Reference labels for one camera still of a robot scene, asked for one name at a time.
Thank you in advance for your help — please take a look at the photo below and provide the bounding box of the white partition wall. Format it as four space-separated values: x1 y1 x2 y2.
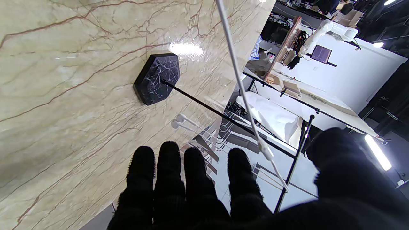
256 32 408 114

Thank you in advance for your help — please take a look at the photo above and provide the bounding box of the white plastic sheet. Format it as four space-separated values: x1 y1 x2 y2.
236 92 303 148

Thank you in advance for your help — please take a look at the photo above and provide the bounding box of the black T rack marble base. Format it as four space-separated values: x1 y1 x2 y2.
133 53 315 214

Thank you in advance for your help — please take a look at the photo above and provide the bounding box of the bright light bar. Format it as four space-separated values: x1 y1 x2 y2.
364 134 392 171

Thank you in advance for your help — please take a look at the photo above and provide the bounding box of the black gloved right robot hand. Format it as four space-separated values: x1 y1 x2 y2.
107 127 409 230

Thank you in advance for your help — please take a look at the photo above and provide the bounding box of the wooden board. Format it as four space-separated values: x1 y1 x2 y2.
265 16 303 81

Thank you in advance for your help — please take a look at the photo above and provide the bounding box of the small dark monitor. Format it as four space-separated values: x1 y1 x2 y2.
310 45 333 64

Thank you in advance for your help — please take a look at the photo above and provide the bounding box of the cardboard box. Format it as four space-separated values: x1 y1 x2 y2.
334 9 365 27

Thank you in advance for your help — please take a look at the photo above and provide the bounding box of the black metal frame rail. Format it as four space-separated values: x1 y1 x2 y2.
242 72 385 143

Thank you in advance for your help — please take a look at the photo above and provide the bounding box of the white wired earphone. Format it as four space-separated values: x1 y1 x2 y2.
170 0 289 193

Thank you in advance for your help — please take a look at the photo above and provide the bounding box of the beige background table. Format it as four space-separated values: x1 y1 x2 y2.
272 70 382 138

